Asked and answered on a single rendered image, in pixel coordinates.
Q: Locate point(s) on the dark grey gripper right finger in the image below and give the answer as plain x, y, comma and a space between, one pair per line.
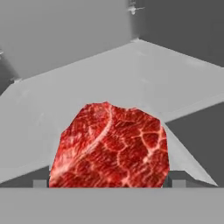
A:
178, 180

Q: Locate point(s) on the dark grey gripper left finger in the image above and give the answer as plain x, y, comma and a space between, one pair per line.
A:
39, 182

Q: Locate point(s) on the red marbled raw steak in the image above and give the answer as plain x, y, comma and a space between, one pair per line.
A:
110, 148

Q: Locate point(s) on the grey fridge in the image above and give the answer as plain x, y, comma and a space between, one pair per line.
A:
186, 29

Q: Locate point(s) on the small white shelf peg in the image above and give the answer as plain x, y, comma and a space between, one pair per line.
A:
133, 8
16, 79

